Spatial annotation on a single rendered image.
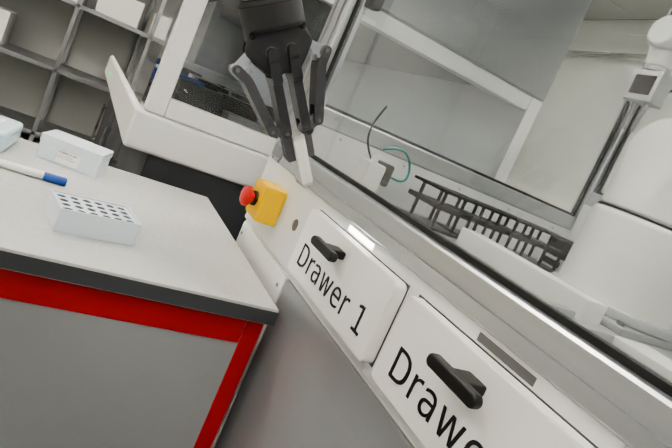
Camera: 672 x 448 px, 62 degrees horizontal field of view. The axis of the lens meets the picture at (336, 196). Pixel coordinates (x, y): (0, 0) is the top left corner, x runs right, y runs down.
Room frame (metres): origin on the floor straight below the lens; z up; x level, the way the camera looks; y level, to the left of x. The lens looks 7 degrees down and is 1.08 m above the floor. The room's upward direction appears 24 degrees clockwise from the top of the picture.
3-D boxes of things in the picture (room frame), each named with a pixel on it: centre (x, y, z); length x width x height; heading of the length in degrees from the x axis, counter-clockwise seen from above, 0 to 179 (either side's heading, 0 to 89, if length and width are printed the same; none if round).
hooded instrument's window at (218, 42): (2.45, 0.46, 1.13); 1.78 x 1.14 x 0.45; 28
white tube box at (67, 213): (0.85, 0.34, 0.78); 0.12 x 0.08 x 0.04; 130
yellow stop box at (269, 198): (1.06, 0.12, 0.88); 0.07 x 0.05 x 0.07; 28
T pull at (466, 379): (0.49, -0.17, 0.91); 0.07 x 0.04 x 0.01; 28
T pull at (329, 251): (0.77, -0.02, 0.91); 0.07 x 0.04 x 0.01; 28
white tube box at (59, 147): (1.17, 0.55, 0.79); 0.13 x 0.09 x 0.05; 102
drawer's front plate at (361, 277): (0.78, -0.05, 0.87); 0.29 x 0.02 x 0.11; 28
